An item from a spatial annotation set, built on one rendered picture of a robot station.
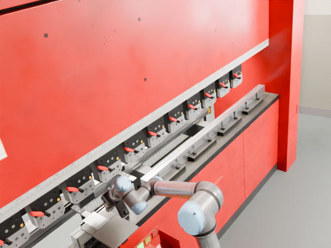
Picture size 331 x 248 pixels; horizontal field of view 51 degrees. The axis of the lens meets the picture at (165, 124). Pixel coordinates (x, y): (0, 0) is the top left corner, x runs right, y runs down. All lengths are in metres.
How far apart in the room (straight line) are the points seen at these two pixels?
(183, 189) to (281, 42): 2.04
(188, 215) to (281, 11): 2.25
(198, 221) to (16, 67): 0.93
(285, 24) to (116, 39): 1.79
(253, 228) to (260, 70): 1.45
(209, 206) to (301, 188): 2.37
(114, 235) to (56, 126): 0.65
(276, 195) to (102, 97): 2.26
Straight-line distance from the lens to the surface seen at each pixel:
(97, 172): 1.96
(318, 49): 4.67
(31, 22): 1.56
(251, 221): 3.33
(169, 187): 1.64
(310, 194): 3.66
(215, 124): 2.79
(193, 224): 1.39
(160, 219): 2.31
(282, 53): 3.33
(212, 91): 2.61
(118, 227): 1.96
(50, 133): 1.67
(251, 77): 3.55
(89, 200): 2.00
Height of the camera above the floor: 2.32
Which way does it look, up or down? 28 degrees down
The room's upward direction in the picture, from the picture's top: 8 degrees counter-clockwise
